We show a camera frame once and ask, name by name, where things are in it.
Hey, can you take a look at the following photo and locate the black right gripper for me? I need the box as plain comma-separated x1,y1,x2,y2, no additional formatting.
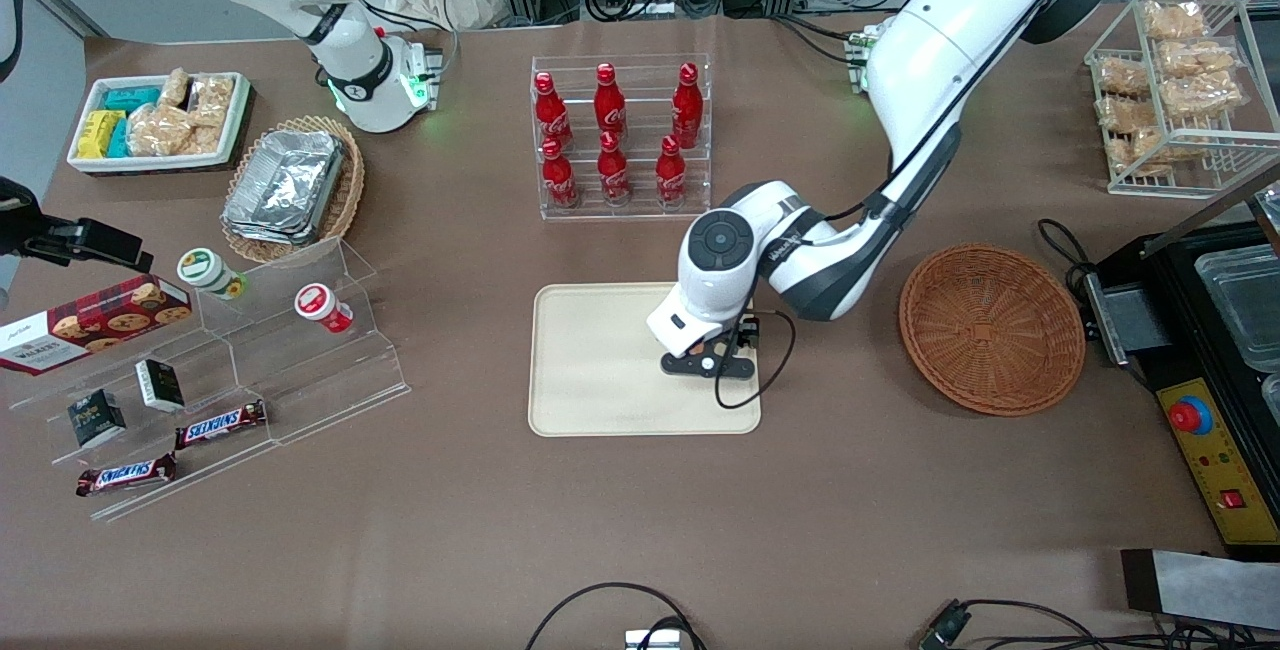
0,176,154,273

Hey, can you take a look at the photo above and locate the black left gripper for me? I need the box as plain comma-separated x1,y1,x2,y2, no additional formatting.
659,328,759,384

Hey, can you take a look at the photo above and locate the cream plastic tray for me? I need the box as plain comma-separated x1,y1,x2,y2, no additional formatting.
528,280,763,438

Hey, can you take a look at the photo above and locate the oval light wicker basket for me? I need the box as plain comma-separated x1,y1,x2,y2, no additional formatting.
220,114,367,267

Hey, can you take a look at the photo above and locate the round brown wicker basket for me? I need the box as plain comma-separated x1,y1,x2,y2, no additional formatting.
898,244,1088,418

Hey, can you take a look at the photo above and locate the red cookie box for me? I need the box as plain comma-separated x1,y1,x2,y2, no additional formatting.
0,274,194,377

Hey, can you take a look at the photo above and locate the green lid yogurt cup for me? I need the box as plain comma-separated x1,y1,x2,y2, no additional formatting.
177,247,249,302

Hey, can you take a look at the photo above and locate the small dark green box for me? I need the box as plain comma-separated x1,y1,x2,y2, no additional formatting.
67,388,129,449
135,358,187,414

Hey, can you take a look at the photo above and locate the clear acrylic bottle rack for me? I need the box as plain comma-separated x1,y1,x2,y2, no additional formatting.
530,53,713,222

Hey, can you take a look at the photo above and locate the white rectangular snack bin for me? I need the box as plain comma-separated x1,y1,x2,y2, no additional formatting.
67,72,254,177

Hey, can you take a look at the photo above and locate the red cola bottle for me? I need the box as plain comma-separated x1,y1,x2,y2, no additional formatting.
597,131,633,206
594,63,629,141
541,137,582,209
533,71,575,153
671,62,705,149
655,135,690,208

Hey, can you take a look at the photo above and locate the aluminium foil container stack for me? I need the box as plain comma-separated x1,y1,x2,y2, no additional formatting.
221,129,347,247

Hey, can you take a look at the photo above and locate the brown chocolate bar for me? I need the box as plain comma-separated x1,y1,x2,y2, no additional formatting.
174,399,269,452
75,452,179,499

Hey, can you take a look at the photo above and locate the red lid yogurt cup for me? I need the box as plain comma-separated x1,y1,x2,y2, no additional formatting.
293,282,355,335

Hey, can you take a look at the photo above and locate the clear acrylic step display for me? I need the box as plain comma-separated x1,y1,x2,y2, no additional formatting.
0,235,413,523

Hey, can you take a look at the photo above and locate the bagged cracker snack pack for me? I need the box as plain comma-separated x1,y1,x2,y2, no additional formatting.
1127,127,1170,177
1157,37,1244,79
1097,57,1152,98
1142,0,1209,42
1096,94,1164,135
1164,72,1245,119

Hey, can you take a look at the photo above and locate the black sealing machine yellow panel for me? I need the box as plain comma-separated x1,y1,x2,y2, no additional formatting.
1084,220,1280,561

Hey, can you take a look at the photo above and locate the metal machine lever bar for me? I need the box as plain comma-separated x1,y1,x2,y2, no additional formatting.
1140,162,1280,261

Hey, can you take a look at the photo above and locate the grey metal plate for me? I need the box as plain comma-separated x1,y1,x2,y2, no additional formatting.
1120,548,1280,632

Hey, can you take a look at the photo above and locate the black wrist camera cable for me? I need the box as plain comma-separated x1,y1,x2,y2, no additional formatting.
713,0,1107,410

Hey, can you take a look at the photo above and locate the black looped cable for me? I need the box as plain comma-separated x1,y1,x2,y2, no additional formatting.
524,581,707,650

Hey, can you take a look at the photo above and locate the black cable with connector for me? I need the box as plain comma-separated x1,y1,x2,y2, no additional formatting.
918,597,1280,650

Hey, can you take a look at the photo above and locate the black machine power cable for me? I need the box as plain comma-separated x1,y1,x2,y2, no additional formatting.
1035,217,1103,299

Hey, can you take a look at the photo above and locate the white wire basket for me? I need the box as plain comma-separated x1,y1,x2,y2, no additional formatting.
1084,0,1280,200

